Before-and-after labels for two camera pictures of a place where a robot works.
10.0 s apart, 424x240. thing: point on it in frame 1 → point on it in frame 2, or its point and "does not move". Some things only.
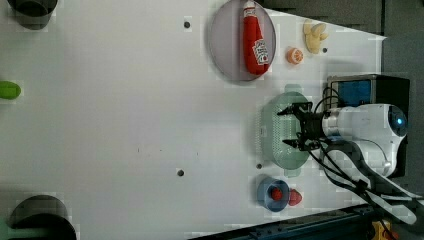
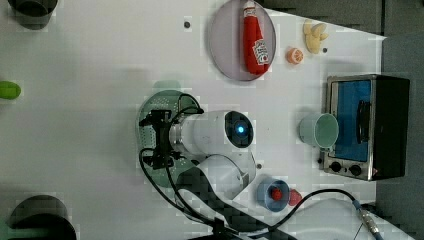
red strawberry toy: x=295 y=197 does not move
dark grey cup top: x=32 y=14 does not move
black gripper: x=311 y=134 → x=164 y=157
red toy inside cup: x=276 y=193 does not move
